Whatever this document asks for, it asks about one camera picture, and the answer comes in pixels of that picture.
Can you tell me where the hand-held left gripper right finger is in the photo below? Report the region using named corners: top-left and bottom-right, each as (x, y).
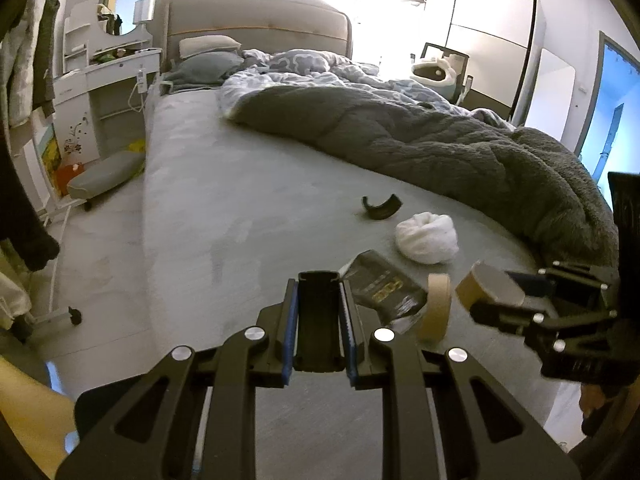
top-left (340, 280), bottom-right (583, 480)

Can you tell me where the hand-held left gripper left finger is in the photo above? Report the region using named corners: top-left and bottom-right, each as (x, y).
top-left (55, 279), bottom-right (300, 480)

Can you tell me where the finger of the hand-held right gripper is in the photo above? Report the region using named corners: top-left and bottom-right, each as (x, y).
top-left (505, 261), bottom-right (620, 312)
top-left (469, 301), bottom-right (617, 357)

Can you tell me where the black plastic channel piece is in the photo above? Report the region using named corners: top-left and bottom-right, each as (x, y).
top-left (297, 270), bottom-right (347, 373)

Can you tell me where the brown packing tape roll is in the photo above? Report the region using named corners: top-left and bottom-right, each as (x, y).
top-left (455, 261), bottom-right (526, 313)

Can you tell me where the black foil packet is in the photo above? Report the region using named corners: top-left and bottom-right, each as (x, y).
top-left (340, 250), bottom-right (430, 333)

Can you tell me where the beige masking tape roll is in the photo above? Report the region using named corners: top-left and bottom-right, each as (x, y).
top-left (416, 272), bottom-right (452, 343)

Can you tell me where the white paper towel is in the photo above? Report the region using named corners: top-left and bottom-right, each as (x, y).
top-left (395, 212), bottom-right (459, 264)

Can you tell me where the black curved plastic piece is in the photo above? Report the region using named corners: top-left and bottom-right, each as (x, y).
top-left (361, 192), bottom-right (403, 221)

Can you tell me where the person's right hand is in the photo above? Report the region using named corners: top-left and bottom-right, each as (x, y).
top-left (580, 385), bottom-right (618, 418)

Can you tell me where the grey upholstered bed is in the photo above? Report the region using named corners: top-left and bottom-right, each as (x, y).
top-left (142, 0), bottom-right (621, 480)

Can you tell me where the white panel board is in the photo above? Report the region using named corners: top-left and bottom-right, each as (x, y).
top-left (525, 47), bottom-right (577, 153)

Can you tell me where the grey fleece blanket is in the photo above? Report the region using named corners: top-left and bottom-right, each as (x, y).
top-left (227, 85), bottom-right (621, 268)

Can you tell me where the green white cat bed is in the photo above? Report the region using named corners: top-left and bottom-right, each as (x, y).
top-left (411, 57), bottom-right (457, 96)

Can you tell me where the white wardrobe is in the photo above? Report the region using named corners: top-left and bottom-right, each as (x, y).
top-left (400, 0), bottom-right (539, 126)

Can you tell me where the grey cushioned stool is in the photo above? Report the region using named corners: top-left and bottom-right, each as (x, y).
top-left (66, 151), bottom-right (147, 212)

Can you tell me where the blue patterned duvet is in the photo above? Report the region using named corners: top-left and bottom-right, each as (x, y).
top-left (220, 49), bottom-right (516, 131)

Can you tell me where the red box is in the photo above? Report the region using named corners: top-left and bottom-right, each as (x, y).
top-left (54, 162), bottom-right (83, 196)

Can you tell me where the grey pillow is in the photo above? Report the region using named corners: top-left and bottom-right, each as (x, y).
top-left (162, 51), bottom-right (246, 93)

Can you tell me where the black garment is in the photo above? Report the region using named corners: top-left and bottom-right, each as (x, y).
top-left (0, 125), bottom-right (61, 273)

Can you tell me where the yellow picture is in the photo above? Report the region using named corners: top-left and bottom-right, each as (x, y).
top-left (37, 122), bottom-right (63, 181)

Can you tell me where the beige pillow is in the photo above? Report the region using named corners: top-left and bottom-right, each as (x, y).
top-left (178, 35), bottom-right (242, 59)

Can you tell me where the white dressing table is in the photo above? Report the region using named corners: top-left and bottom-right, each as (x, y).
top-left (52, 0), bottom-right (161, 161)

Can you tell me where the silver table lamp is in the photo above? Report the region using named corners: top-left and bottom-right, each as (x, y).
top-left (132, 0), bottom-right (157, 26)

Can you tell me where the olive knit cardigan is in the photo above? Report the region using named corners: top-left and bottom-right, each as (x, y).
top-left (32, 0), bottom-right (68, 118)

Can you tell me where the oval mirror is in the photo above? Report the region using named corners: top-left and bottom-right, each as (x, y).
top-left (97, 0), bottom-right (156, 37)

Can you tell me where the white jacket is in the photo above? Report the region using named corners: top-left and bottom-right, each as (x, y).
top-left (0, 0), bottom-right (41, 131)

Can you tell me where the black frame chair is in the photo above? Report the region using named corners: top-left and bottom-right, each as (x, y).
top-left (420, 42), bottom-right (474, 107)

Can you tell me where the white corded controller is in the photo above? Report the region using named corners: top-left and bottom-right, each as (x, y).
top-left (129, 67), bottom-right (150, 113)

